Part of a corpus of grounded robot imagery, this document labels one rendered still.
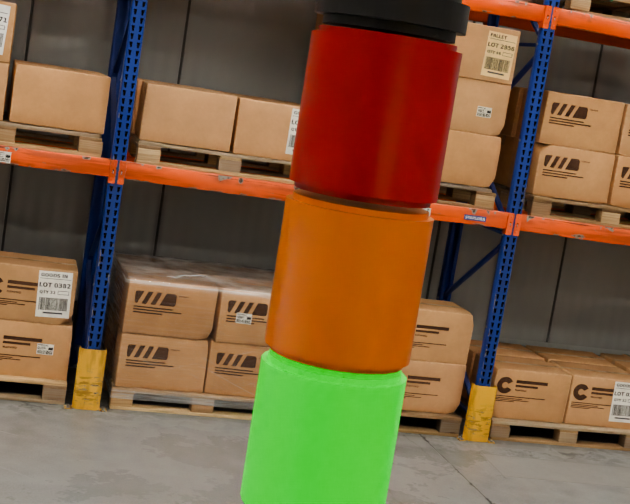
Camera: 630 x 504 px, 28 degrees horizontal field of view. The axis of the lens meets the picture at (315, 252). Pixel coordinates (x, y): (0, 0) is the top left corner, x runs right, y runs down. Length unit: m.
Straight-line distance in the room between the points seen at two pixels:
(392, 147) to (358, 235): 0.03
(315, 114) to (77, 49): 8.86
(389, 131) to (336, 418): 0.09
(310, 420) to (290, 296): 0.04
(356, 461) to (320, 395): 0.03
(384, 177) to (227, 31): 9.00
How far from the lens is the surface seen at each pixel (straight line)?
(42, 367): 8.23
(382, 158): 0.39
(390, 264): 0.40
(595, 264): 10.53
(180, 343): 8.20
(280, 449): 0.41
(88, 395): 8.15
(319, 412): 0.41
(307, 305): 0.40
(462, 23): 0.41
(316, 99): 0.40
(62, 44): 9.25
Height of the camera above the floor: 2.31
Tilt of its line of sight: 8 degrees down
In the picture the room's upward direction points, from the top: 9 degrees clockwise
